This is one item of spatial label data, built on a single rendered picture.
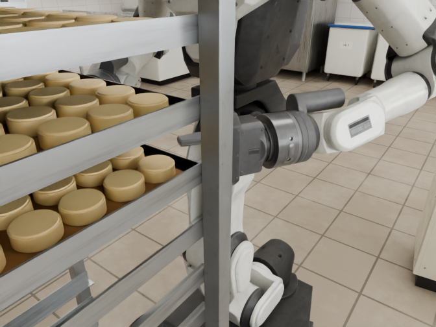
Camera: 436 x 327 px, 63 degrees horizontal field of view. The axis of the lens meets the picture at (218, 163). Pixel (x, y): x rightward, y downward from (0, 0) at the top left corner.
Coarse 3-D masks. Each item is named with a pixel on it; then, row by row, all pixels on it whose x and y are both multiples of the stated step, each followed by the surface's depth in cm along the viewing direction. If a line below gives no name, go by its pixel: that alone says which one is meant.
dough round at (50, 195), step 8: (72, 176) 44; (56, 184) 42; (64, 184) 42; (72, 184) 43; (40, 192) 41; (48, 192) 41; (56, 192) 41; (64, 192) 42; (40, 200) 41; (48, 200) 41; (56, 200) 42
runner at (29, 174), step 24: (144, 120) 36; (168, 120) 39; (192, 120) 43; (72, 144) 30; (96, 144) 32; (120, 144) 35; (0, 168) 26; (24, 168) 28; (48, 168) 29; (72, 168) 31; (0, 192) 27; (24, 192) 28
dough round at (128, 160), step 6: (132, 150) 51; (138, 150) 51; (120, 156) 49; (126, 156) 49; (132, 156) 49; (138, 156) 50; (144, 156) 52; (114, 162) 49; (120, 162) 49; (126, 162) 49; (132, 162) 49; (114, 168) 50; (120, 168) 49; (126, 168) 49; (132, 168) 50
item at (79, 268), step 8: (0, 0) 62; (8, 0) 61; (16, 0) 62; (24, 0) 63; (80, 264) 90; (72, 272) 90; (80, 272) 91; (88, 288) 94; (80, 296) 93; (88, 296) 95
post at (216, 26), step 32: (224, 0) 37; (224, 32) 38; (224, 64) 40; (224, 96) 41; (224, 128) 43; (224, 160) 45; (224, 192) 47; (224, 224) 50; (224, 256) 53; (224, 288) 56; (224, 320) 59
